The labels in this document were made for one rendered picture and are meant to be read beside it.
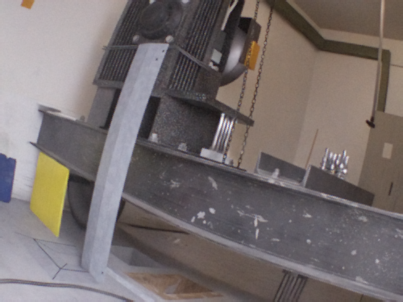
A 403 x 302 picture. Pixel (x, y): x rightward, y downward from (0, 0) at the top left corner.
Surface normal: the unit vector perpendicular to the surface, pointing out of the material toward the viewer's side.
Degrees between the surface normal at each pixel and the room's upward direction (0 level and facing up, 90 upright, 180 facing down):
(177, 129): 90
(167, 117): 90
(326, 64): 90
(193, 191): 90
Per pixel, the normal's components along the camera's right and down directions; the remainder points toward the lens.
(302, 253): -0.65, -0.21
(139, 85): -0.47, -0.16
